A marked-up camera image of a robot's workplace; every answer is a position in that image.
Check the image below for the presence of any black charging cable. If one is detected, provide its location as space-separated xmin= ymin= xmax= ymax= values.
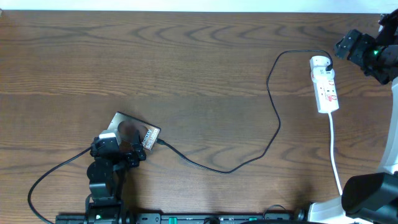
xmin=155 ymin=49 xmax=334 ymax=174

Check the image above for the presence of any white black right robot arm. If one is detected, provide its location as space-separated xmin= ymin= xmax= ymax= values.
xmin=295 ymin=11 xmax=397 ymax=223

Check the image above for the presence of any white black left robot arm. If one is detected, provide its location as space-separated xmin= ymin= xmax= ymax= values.
xmin=83 ymin=130 xmax=146 ymax=223

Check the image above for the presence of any white charger plug adapter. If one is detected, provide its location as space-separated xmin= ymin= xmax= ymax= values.
xmin=310 ymin=55 xmax=331 ymax=70

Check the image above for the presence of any white power strip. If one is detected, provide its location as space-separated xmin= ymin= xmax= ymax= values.
xmin=311 ymin=67 xmax=339 ymax=114

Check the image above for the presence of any white power strip cord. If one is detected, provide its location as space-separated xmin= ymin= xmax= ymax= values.
xmin=327 ymin=112 xmax=345 ymax=197

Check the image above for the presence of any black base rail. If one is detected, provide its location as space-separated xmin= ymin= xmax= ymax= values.
xmin=55 ymin=213 xmax=309 ymax=224

